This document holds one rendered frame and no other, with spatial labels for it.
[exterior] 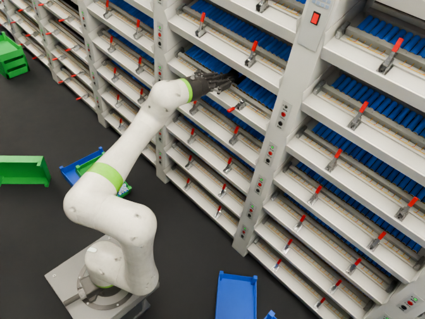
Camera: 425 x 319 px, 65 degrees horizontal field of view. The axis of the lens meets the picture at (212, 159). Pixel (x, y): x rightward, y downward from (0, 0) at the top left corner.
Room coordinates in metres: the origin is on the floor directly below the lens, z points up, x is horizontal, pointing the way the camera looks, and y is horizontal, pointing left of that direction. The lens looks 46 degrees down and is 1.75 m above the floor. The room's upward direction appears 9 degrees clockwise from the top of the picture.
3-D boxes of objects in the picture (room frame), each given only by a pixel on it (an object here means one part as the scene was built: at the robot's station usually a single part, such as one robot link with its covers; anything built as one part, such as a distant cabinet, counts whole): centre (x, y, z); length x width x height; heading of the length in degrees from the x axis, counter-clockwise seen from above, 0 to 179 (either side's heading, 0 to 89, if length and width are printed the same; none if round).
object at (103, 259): (0.57, 0.35, 0.46); 0.16 x 0.13 x 0.19; 76
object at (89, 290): (0.54, 0.40, 0.33); 0.26 x 0.15 x 0.06; 132
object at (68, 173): (1.38, 0.78, 0.04); 0.30 x 0.20 x 0.08; 142
